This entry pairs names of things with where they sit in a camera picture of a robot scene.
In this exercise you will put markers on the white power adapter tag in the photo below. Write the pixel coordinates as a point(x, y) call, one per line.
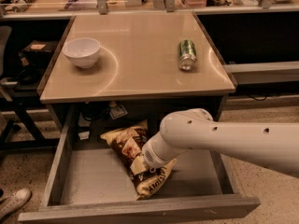
point(117, 111)

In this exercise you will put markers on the black box with label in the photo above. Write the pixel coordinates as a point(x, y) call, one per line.
point(41, 46)

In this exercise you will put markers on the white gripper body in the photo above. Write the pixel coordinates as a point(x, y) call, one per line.
point(151, 155)

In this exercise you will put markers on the brown sea salt chip bag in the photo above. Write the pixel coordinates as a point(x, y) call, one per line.
point(127, 143)

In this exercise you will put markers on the grey counter cabinet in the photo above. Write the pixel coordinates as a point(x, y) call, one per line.
point(138, 59)

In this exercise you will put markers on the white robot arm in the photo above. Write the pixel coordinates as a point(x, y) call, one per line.
point(274, 146)

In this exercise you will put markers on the green soda can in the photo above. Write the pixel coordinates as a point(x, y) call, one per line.
point(187, 55)

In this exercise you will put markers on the white ceramic bowl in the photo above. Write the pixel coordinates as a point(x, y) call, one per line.
point(82, 52)

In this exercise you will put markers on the grey open top drawer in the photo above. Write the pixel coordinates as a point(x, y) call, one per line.
point(89, 185)

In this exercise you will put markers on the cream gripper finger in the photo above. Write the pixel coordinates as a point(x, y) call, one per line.
point(139, 165)

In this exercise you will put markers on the white sneaker shoe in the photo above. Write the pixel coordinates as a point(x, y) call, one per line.
point(14, 202)

